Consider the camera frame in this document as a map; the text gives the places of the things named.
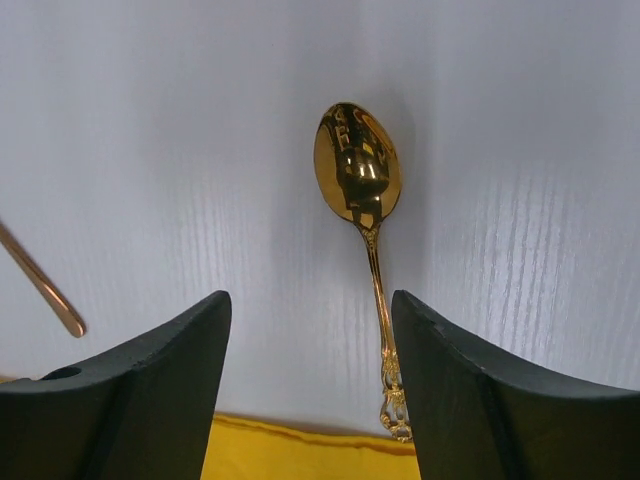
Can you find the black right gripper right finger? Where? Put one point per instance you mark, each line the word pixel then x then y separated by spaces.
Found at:
pixel 480 412

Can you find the rose gold fork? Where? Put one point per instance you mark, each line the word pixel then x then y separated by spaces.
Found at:
pixel 54 297

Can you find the yellow Pikachu cloth placemat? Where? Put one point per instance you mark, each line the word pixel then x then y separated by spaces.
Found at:
pixel 242 448

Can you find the gold spoon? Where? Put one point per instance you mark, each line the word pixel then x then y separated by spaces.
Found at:
pixel 359 176

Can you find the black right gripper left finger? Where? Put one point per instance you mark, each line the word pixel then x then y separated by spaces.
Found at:
pixel 141 410

